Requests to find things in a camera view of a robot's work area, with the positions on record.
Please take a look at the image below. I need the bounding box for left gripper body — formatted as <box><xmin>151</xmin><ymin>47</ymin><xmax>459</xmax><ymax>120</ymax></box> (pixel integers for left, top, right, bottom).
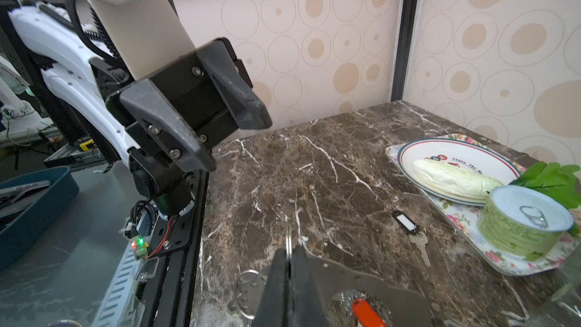
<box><xmin>90</xmin><ymin>50</ymin><xmax>240</xmax><ymax>148</ymax></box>

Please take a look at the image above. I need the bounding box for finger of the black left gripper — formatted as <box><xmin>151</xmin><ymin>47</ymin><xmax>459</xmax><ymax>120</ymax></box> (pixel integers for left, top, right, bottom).
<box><xmin>196</xmin><ymin>38</ymin><xmax>272</xmax><ymax>130</ymax></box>
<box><xmin>120</xmin><ymin>80</ymin><xmax>216</xmax><ymax>172</ymax></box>

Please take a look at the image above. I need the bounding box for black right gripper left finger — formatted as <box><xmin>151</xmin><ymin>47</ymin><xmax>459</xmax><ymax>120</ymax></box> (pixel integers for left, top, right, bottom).
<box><xmin>251</xmin><ymin>249</ymin><xmax>289</xmax><ymax>327</ymax></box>

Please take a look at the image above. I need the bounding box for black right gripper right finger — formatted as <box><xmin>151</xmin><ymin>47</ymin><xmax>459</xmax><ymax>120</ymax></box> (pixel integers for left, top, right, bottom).
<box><xmin>288</xmin><ymin>245</ymin><xmax>328</xmax><ymax>327</ymax></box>

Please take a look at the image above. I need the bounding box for grey metal key holder ring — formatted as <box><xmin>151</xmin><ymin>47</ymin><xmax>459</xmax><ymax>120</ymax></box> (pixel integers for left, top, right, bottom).
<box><xmin>228</xmin><ymin>222</ymin><xmax>437</xmax><ymax>327</ymax></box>

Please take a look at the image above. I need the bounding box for red tagged key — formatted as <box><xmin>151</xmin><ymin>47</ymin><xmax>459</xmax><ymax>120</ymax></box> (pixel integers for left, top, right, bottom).
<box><xmin>351</xmin><ymin>298</ymin><xmax>388</xmax><ymax>327</ymax></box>

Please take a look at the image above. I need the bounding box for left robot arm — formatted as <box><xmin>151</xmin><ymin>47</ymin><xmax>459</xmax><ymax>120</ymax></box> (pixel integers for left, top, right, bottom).
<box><xmin>1</xmin><ymin>0</ymin><xmax>272</xmax><ymax>217</ymax></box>

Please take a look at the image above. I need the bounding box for key with black tag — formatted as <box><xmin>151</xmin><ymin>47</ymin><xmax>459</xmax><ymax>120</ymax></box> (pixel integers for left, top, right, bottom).
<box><xmin>392</xmin><ymin>210</ymin><xmax>431</xmax><ymax>267</ymax></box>

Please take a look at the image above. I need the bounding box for blue plastic bin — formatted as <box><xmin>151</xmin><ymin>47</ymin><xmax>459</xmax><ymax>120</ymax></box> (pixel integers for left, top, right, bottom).
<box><xmin>1</xmin><ymin>166</ymin><xmax>80</xmax><ymax>270</ymax></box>

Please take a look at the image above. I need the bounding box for floral rectangular tray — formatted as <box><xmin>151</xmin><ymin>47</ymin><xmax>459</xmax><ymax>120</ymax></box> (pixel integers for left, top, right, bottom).
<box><xmin>385</xmin><ymin>134</ymin><xmax>580</xmax><ymax>276</ymax></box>

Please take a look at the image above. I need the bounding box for pale green cabbage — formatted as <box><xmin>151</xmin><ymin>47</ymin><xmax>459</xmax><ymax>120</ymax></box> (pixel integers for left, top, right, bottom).
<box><xmin>412</xmin><ymin>159</ymin><xmax>504</xmax><ymax>201</ymax></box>

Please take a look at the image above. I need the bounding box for white plate with red text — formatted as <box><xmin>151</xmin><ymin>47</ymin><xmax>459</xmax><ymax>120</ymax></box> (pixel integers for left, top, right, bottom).
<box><xmin>389</xmin><ymin>137</ymin><xmax>524</xmax><ymax>207</ymax></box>

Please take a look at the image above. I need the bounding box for small clear glass bottle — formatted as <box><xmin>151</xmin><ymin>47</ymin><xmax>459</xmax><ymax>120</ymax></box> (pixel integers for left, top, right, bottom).
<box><xmin>524</xmin><ymin>245</ymin><xmax>580</xmax><ymax>327</ymax></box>

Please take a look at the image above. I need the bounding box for green leafy vegetable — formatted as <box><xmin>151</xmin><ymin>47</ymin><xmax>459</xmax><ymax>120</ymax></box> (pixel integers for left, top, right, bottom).
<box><xmin>511</xmin><ymin>161</ymin><xmax>580</xmax><ymax>236</ymax></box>

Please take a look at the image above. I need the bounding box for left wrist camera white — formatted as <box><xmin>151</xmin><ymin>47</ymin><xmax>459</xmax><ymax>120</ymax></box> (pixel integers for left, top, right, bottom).
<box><xmin>89</xmin><ymin>0</ymin><xmax>195</xmax><ymax>80</ymax></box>

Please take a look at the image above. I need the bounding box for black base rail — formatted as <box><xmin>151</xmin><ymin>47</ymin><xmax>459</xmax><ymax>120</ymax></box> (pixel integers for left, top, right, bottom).
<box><xmin>90</xmin><ymin>163</ymin><xmax>210</xmax><ymax>327</ymax></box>

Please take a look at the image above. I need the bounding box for black vertical frame post left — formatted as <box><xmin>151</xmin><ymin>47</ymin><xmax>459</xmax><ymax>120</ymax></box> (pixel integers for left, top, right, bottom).
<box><xmin>390</xmin><ymin>0</ymin><xmax>419</xmax><ymax>101</ymax></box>

